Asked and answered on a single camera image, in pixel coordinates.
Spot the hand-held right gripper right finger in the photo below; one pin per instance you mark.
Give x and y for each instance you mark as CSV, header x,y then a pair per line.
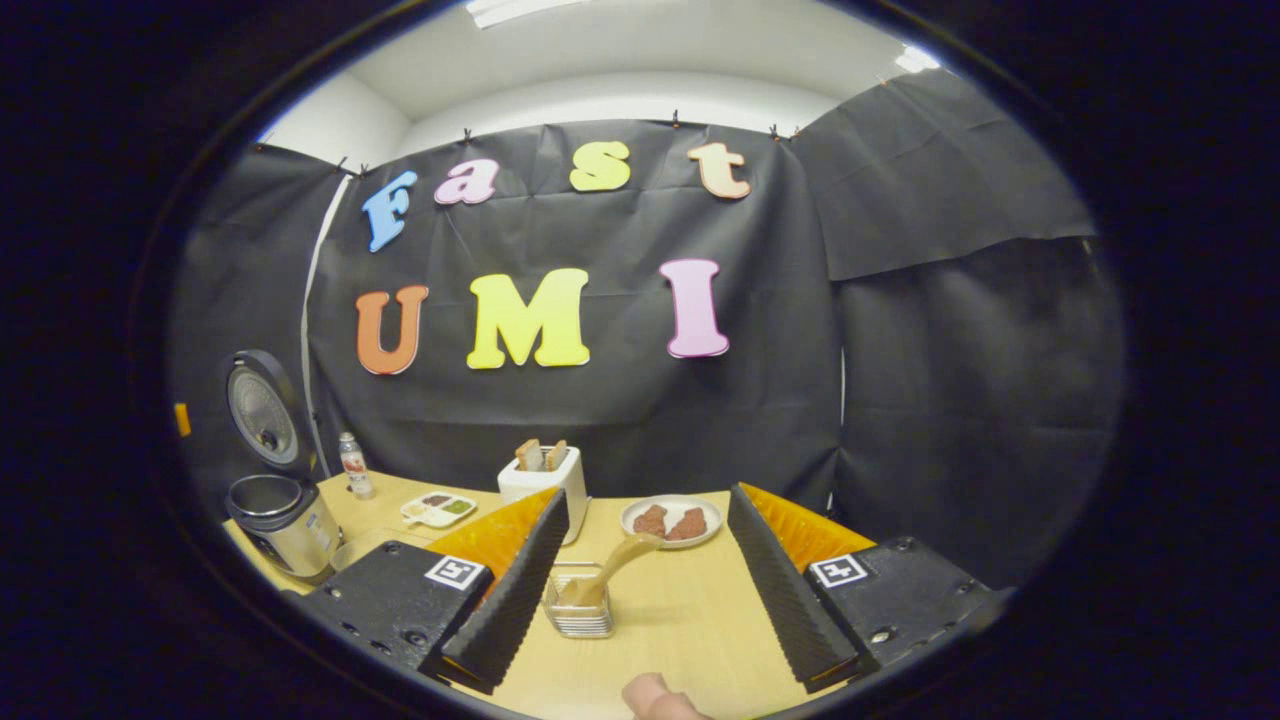
x,y
785,590

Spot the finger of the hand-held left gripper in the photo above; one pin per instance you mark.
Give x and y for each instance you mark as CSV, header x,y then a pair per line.
x,y
182,420

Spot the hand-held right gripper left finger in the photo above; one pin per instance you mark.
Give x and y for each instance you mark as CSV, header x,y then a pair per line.
x,y
515,590

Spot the wooden spoon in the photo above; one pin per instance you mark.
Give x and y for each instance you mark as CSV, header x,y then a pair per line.
x,y
625,555

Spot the black and silver rice cooker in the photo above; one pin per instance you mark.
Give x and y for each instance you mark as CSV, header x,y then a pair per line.
x,y
290,530

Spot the white divided bean dish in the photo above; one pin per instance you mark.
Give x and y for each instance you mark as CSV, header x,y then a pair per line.
x,y
438,516

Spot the white toaster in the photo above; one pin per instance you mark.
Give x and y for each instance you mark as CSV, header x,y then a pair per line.
x,y
572,490

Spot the brown meat piece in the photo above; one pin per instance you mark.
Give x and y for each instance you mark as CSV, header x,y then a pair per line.
x,y
687,524
650,520

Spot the round white plate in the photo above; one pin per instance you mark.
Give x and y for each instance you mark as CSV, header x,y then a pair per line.
x,y
675,545

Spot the brown toast slice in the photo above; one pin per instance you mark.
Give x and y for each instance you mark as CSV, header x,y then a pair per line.
x,y
556,455
528,456

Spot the clear bottle with red label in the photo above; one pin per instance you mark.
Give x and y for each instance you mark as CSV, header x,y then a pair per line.
x,y
357,470

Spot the ceiling light panel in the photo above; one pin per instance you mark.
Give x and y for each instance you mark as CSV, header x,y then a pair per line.
x,y
917,60
525,10

